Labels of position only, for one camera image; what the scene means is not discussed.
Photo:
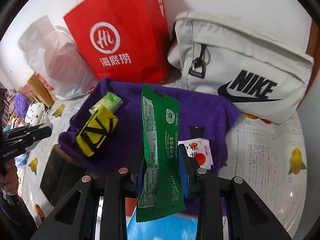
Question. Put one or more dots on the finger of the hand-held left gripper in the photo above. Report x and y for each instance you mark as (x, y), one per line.
(17, 130)
(40, 133)

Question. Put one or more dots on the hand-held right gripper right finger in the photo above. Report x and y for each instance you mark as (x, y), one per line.
(182, 175)

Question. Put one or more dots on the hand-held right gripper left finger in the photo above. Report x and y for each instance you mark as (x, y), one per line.
(140, 177)

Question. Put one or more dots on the white fruit print sachet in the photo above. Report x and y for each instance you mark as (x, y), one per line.
(200, 152)

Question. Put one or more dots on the green snack packet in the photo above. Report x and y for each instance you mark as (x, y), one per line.
(160, 130)

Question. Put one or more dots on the purple towel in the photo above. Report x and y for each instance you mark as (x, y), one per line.
(200, 110)

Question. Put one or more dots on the green pocket tissue pack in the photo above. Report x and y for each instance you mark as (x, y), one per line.
(110, 100)

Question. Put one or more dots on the person's left forearm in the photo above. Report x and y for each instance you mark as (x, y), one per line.
(15, 220)

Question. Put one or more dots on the person's left hand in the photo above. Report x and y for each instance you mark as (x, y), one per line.
(10, 177)

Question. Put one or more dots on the white dotted pillow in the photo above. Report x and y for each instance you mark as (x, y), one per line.
(35, 112)

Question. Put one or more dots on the purple plush toy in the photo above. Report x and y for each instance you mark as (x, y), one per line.
(21, 105)

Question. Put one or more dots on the wooden headboard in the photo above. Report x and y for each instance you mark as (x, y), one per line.
(37, 90)

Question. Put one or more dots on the black tin box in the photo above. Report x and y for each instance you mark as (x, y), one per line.
(60, 172)

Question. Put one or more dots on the blue tissue pack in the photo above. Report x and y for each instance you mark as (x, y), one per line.
(165, 230)

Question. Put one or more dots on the white plastic shopping bag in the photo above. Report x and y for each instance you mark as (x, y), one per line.
(50, 62)

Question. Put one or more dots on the fruit print tablecloth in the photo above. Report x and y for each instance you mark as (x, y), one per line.
(262, 167)

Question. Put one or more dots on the beige waist bag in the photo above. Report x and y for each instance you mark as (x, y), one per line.
(237, 55)

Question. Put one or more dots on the red paper bag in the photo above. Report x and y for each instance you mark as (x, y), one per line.
(120, 17)

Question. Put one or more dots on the wooden door frame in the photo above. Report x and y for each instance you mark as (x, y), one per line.
(313, 37)

